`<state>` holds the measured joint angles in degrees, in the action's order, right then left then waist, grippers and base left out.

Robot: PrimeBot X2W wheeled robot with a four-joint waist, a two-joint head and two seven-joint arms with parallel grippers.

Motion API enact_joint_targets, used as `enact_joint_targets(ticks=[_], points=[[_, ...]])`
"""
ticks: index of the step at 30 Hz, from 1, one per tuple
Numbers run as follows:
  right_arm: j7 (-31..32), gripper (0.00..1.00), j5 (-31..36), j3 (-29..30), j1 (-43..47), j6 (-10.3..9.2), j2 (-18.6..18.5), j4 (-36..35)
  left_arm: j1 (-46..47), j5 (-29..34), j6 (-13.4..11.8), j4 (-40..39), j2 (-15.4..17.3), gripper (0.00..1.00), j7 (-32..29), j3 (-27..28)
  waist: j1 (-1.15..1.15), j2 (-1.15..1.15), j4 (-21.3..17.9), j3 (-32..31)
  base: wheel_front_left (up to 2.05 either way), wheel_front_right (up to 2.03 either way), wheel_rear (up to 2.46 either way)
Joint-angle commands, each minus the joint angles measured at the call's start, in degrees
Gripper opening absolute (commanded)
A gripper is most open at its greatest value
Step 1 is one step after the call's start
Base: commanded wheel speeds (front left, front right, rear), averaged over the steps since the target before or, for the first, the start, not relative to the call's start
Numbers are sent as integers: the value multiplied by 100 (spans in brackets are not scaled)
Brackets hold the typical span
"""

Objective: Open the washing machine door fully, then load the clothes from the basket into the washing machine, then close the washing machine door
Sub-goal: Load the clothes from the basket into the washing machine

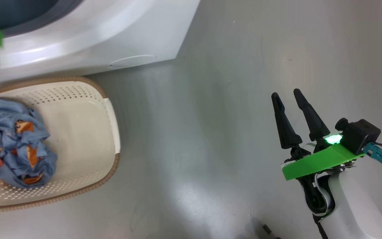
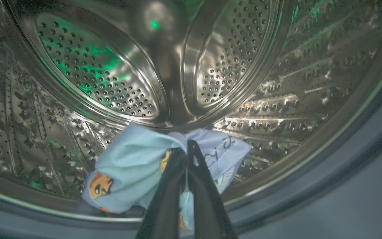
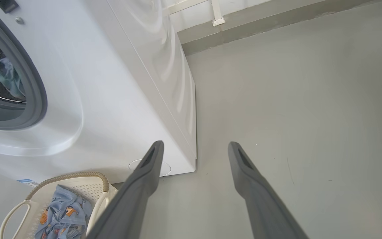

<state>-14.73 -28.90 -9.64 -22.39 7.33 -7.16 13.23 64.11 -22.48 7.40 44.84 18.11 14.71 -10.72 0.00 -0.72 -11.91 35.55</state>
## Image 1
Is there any cream perforated laundry basket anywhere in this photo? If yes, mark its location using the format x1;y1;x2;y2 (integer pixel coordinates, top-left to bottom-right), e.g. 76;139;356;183
0;76;121;212

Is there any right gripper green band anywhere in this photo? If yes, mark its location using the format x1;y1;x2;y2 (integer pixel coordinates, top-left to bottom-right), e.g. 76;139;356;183
271;88;366;217

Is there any white washing machine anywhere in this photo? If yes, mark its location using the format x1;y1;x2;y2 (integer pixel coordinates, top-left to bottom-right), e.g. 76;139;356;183
0;0;201;84

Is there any blue cartoon print garment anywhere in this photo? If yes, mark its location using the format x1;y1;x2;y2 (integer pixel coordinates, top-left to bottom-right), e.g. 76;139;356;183
0;97;58;190

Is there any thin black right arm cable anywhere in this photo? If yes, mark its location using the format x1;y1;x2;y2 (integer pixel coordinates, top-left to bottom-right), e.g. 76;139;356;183
312;214;329;239

